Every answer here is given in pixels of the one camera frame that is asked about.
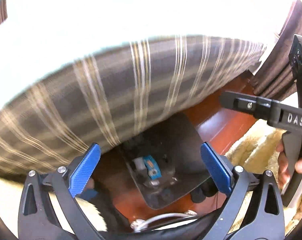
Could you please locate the black trash bag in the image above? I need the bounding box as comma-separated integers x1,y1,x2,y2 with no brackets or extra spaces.
92,114,218,239

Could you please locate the right hand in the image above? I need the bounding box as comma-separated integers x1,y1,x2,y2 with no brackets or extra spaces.
276,141,302,189

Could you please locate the yellow fluffy rug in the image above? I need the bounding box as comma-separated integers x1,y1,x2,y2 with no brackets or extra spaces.
77,120,302,234

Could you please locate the dark brown curtain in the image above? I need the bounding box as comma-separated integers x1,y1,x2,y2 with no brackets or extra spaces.
250,0,302,101

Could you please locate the light blue sun-print blanket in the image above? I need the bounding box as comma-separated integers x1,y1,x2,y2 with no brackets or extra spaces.
0,0,294,110

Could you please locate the white cable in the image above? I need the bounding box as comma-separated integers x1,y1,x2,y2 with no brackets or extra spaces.
130,210,198,232

